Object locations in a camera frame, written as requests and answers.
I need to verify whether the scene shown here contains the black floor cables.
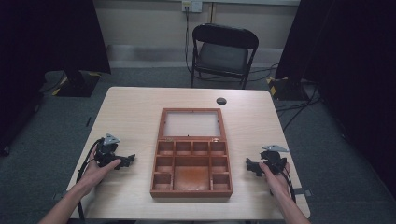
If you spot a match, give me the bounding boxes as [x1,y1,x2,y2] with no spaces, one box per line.
[275,84,325,133]

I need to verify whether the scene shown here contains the black folding chair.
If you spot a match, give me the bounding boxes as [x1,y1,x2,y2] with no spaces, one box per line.
[190,22,261,91]

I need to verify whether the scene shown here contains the grey table bracket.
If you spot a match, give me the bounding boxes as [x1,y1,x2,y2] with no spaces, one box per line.
[292,188,313,198]

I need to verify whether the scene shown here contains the black stand base yellow tape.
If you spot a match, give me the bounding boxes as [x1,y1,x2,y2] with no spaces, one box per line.
[266,76,310,102]

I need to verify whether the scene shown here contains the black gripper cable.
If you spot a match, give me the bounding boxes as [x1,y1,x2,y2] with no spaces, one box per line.
[76,137,106,222]
[279,170,297,203]

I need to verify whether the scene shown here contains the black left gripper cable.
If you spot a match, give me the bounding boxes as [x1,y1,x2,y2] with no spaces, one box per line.
[76,137,106,222]

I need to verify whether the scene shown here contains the person's right hand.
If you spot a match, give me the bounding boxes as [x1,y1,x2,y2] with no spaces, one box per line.
[259,161,292,198]

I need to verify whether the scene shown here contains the black curtain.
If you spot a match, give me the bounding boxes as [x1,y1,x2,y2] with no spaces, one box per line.
[0,0,112,157]
[275,0,396,190]

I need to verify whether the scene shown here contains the person's left hand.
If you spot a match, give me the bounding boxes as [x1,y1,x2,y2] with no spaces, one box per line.
[79,151,122,191]

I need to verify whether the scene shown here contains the black wall outlet cable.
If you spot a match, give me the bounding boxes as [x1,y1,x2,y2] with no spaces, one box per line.
[184,5,193,76]

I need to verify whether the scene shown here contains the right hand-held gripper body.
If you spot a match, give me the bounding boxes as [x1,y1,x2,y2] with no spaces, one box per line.
[260,144,290,175]

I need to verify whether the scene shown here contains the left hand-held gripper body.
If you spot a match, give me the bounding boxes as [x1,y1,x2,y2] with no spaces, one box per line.
[93,133,123,169]

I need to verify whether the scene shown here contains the white wall outlet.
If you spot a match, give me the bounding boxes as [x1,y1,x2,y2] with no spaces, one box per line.
[181,0,204,14]

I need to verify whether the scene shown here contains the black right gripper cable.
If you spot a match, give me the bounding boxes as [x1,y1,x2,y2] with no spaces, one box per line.
[279,170,297,203]

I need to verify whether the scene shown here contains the wooden compartment box with lid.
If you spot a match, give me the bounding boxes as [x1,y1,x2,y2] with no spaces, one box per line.
[149,107,234,200]

